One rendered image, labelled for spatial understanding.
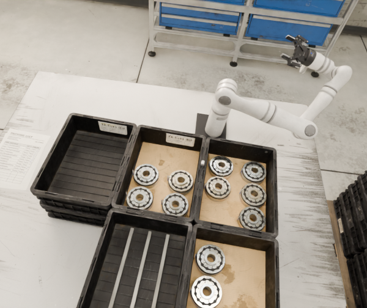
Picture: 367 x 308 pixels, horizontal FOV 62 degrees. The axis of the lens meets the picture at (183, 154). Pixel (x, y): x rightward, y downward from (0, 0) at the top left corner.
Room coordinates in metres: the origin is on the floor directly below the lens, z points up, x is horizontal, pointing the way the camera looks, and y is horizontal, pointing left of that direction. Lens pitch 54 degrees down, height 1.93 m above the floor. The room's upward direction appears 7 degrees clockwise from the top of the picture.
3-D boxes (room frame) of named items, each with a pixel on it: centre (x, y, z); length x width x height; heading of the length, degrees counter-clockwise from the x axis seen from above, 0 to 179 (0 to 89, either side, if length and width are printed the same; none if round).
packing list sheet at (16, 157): (0.74, 0.78, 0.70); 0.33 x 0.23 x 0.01; 0
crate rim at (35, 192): (0.66, 0.37, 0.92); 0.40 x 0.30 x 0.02; 177
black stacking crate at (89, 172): (0.66, 0.37, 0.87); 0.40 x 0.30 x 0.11; 177
